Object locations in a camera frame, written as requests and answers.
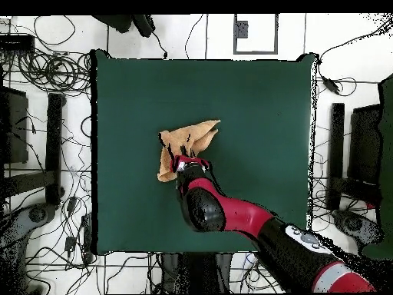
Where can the tan terry towel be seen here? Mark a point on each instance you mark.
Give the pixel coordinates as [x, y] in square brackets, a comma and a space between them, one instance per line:
[172, 141]

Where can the grey chair base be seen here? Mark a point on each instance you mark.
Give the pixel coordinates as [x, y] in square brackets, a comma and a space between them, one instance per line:
[36, 215]
[353, 224]

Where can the green cloth sheet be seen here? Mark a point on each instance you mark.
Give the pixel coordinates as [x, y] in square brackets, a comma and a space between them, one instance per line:
[387, 153]

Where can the grey square floor frame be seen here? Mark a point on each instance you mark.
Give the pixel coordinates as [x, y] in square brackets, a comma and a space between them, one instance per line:
[235, 37]

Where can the black electronics box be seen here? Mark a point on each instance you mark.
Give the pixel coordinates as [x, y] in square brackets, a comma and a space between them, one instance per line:
[17, 43]

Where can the small grey box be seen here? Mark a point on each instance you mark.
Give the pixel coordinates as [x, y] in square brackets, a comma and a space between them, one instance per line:
[242, 30]

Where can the dark green table cloth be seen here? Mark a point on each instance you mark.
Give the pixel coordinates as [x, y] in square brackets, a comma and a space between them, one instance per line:
[138, 92]

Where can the person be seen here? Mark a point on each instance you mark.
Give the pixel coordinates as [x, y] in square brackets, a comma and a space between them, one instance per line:
[142, 26]

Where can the black flat panel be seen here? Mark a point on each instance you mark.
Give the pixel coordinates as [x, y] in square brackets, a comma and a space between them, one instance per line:
[365, 144]
[17, 129]

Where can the black power adapter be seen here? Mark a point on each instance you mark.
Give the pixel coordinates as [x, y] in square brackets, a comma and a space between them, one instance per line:
[331, 85]

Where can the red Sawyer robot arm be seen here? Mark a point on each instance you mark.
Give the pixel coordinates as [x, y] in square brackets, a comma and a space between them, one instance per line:
[245, 215]

